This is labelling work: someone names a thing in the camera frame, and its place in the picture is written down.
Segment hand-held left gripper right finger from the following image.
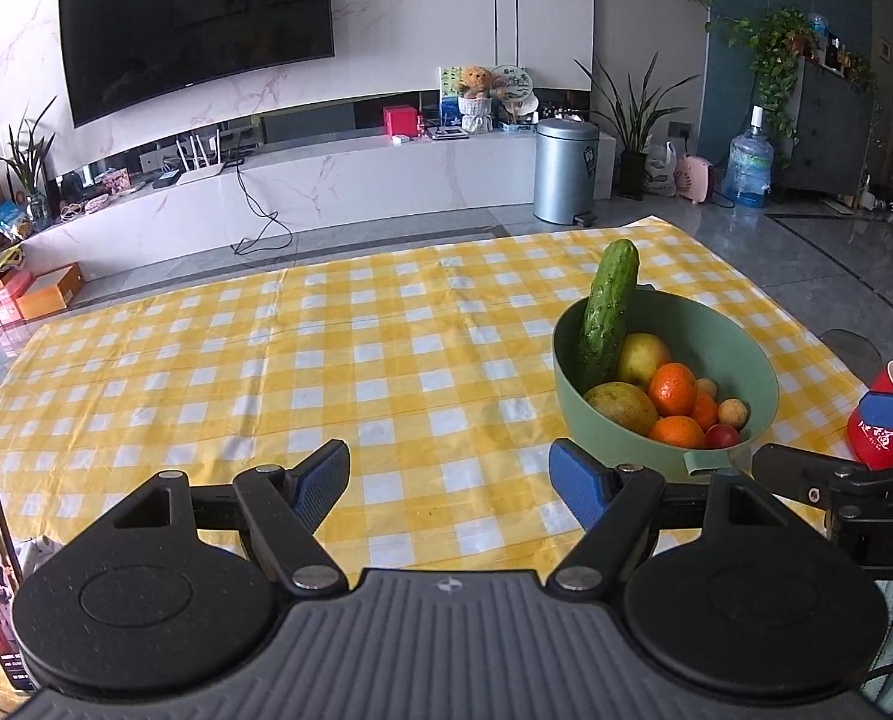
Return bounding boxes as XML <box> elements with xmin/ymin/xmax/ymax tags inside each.
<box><xmin>547</xmin><ymin>436</ymin><xmax>789</xmax><ymax>595</ymax></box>

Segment trailing ivy plant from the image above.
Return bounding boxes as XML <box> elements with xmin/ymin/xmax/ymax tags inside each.
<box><xmin>705</xmin><ymin>7</ymin><xmax>819</xmax><ymax>166</ymax></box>

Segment blue water jug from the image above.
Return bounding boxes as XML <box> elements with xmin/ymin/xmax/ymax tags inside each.
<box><xmin>720</xmin><ymin>106</ymin><xmax>775</xmax><ymax>209</ymax></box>

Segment teddy bear bouquet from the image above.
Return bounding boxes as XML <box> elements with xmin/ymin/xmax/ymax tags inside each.
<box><xmin>456</xmin><ymin>66</ymin><xmax>493</xmax><ymax>134</ymax></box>

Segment pink shoe box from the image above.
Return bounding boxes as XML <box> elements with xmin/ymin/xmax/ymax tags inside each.
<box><xmin>0</xmin><ymin>270</ymin><xmax>35</xmax><ymax>327</ymax></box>

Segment greenish pear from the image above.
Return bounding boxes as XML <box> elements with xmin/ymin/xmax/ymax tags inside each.
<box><xmin>583</xmin><ymin>382</ymin><xmax>659</xmax><ymax>436</ymax></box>

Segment black power cable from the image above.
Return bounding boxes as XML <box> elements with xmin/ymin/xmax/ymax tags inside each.
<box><xmin>230</xmin><ymin>165</ymin><xmax>293</xmax><ymax>256</ymax></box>

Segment white plastic bag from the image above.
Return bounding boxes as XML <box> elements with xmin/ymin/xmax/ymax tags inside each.
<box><xmin>643</xmin><ymin>141</ymin><xmax>679</xmax><ymax>197</ymax></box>

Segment white marble TV console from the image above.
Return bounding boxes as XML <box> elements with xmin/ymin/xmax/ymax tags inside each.
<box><xmin>22</xmin><ymin>131</ymin><xmax>616</xmax><ymax>293</ymax></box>

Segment potted plant in glass vase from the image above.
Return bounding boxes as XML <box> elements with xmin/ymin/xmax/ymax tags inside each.
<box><xmin>0</xmin><ymin>96</ymin><xmax>58</xmax><ymax>230</ymax></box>

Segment dark grey stool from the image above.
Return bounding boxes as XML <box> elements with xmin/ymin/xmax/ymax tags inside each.
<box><xmin>822</xmin><ymin>328</ymin><xmax>883</xmax><ymax>383</ymax></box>

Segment white charger plug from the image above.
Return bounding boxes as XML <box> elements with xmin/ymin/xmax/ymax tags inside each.
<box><xmin>15</xmin><ymin>536</ymin><xmax>61</xmax><ymax>578</ymax></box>

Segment white router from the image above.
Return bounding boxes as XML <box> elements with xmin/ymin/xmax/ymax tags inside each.
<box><xmin>172</xmin><ymin>131</ymin><xmax>223</xmax><ymax>185</ymax></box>

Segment tall-leaved potted plant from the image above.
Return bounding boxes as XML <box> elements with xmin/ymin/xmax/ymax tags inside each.
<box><xmin>574</xmin><ymin>52</ymin><xmax>699</xmax><ymax>200</ymax></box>

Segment orange shoe box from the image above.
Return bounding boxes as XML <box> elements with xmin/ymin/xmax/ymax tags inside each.
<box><xmin>15</xmin><ymin>262</ymin><xmax>85</xmax><ymax>321</ymax></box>

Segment silver trash can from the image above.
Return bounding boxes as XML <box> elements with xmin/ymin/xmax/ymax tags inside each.
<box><xmin>532</xmin><ymin>118</ymin><xmax>600</xmax><ymax>226</ymax></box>

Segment green colander bowl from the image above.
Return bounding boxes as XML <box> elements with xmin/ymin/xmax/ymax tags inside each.
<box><xmin>552</xmin><ymin>283</ymin><xmax>780</xmax><ymax>475</ymax></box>

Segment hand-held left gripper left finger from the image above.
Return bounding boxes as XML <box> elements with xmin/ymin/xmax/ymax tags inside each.
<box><xmin>109</xmin><ymin>439</ymin><xmax>352</xmax><ymax>596</ymax></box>

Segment round paper fan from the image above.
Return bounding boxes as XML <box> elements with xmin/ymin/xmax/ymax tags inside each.
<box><xmin>489</xmin><ymin>64</ymin><xmax>538</xmax><ymax>121</ymax></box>

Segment black television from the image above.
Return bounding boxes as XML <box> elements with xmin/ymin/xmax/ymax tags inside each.
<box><xmin>58</xmin><ymin>0</ymin><xmax>337</xmax><ymax>128</ymax></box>

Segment red cup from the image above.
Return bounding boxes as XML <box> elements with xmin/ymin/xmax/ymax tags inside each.
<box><xmin>846</xmin><ymin>360</ymin><xmax>893</xmax><ymax>472</ymax></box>

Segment green cucumber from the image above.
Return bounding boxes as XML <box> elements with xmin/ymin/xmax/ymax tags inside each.
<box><xmin>576</xmin><ymin>238</ymin><xmax>640</xmax><ymax>395</ymax></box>

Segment yellow pear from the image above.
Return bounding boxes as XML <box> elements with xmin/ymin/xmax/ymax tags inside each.
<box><xmin>618</xmin><ymin>332</ymin><xmax>673</xmax><ymax>391</ymax></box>

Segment grey cabinet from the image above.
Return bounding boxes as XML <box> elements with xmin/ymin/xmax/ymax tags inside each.
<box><xmin>772</xmin><ymin>56</ymin><xmax>879</xmax><ymax>196</ymax></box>

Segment yellow checkered tablecloth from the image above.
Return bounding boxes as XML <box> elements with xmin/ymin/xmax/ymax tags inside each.
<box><xmin>0</xmin><ymin>216</ymin><xmax>879</xmax><ymax>710</ymax></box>

